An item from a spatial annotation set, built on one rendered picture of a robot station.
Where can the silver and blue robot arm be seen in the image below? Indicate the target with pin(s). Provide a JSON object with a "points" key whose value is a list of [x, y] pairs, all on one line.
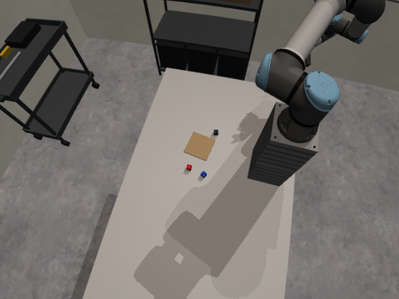
{"points": [[311, 96]]}

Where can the tan flat mat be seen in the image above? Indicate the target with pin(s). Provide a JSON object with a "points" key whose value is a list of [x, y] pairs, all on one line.
{"points": [[199, 146]]}

